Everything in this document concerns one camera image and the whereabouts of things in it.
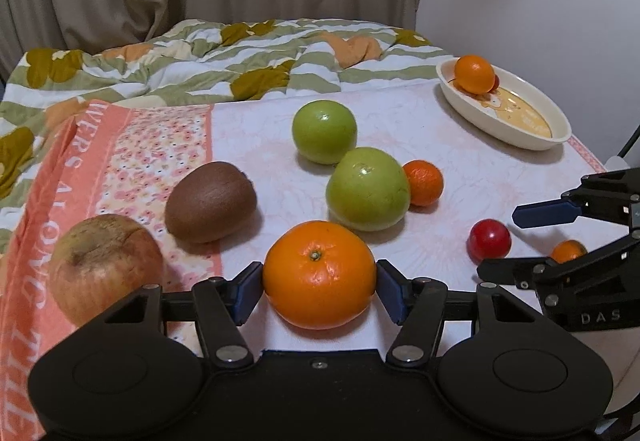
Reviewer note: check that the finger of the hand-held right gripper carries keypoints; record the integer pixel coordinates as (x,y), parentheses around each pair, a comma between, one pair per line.
(545,213)
(505,269)

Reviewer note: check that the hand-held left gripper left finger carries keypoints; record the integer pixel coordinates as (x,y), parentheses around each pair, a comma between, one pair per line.
(248,293)

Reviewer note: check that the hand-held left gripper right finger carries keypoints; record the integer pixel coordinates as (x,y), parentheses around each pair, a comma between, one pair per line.
(391,293)

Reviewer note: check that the small mandarin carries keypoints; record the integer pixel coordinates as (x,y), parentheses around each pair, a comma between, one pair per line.
(426,183)
(568,251)

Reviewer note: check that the large orange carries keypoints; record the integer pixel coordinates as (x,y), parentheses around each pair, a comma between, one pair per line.
(320,276)

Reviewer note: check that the white oval bowl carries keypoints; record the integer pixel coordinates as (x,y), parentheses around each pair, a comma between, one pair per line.
(520,121)

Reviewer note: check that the brown kiwi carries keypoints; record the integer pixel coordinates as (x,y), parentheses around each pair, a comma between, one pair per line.
(210,203)

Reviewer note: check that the large green apple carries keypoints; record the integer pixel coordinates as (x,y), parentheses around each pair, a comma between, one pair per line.
(367,191)

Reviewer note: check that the red yellow apple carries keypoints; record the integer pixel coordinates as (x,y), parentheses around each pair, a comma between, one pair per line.
(100,266)

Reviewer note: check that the round green apple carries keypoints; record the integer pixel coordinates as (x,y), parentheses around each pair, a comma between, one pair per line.
(324,131)

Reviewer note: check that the white object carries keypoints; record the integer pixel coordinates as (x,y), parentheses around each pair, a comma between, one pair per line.
(617,163)

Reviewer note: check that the medium orange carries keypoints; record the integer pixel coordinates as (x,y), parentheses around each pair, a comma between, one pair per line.
(472,73)

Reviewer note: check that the pink floral blanket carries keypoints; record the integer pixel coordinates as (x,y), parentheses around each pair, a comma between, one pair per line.
(160,141)

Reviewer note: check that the green striped floral quilt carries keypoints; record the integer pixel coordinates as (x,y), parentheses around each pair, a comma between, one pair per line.
(150,66)

